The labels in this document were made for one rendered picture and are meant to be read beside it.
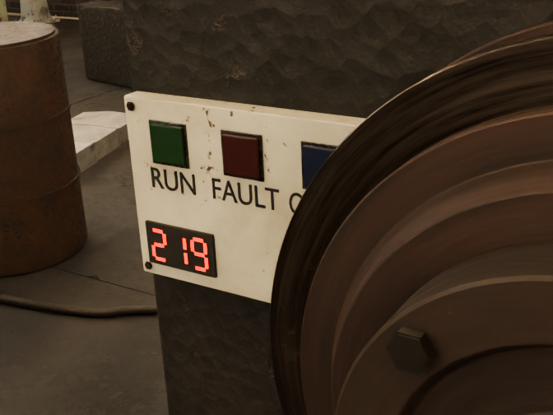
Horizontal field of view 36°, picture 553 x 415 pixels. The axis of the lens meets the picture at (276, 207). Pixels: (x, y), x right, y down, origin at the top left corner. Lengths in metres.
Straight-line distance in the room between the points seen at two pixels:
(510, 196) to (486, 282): 0.05
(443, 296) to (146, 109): 0.43
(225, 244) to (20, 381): 2.02
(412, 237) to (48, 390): 2.27
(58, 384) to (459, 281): 2.33
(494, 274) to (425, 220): 0.07
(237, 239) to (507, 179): 0.36
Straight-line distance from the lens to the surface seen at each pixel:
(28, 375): 2.79
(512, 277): 0.41
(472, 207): 0.46
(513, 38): 0.53
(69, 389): 2.68
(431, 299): 0.43
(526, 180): 0.45
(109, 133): 4.74
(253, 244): 0.76
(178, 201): 0.80
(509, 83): 0.47
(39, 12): 9.21
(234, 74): 0.74
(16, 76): 3.21
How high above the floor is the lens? 1.43
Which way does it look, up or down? 22 degrees down
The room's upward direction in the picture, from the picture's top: 3 degrees counter-clockwise
